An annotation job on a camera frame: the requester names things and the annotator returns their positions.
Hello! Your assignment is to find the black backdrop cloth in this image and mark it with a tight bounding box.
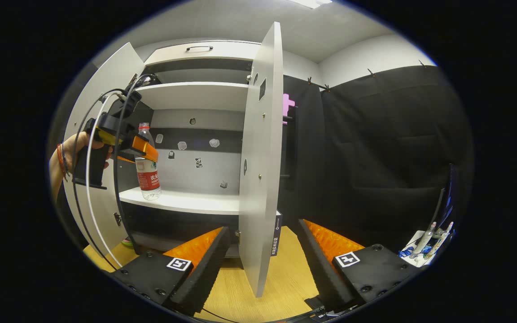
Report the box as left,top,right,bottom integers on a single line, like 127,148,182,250
281,65,474,252

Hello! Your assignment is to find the black cable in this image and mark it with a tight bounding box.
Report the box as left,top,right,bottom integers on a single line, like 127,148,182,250
113,74,156,254
71,88,127,271

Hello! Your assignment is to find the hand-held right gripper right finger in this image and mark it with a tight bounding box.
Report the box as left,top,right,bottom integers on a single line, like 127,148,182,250
297,218,421,314

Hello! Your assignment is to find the red string bracelet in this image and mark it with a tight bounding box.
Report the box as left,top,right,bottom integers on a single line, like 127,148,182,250
57,143,70,182

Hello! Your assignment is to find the dark book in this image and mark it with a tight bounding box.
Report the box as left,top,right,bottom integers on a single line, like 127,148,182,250
270,211,283,257

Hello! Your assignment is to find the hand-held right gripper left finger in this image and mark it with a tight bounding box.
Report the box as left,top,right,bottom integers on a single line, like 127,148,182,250
114,226,231,317

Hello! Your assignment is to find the white cabinet door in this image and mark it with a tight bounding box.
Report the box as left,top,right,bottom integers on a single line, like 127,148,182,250
63,43,147,256
239,22,284,298

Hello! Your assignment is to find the grey pen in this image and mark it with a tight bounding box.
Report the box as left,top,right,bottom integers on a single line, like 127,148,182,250
413,221,438,258
429,221,454,258

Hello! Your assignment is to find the white cable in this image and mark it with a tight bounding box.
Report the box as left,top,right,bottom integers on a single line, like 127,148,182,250
86,92,123,269

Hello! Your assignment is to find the white cabinet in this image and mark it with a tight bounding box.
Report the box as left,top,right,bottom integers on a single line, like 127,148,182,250
117,40,281,258

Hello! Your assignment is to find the ceiling light strip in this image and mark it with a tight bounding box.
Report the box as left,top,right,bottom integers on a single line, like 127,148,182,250
289,0,333,9

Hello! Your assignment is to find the clear water bottle red label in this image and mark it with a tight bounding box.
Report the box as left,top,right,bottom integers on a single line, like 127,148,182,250
135,122,162,201

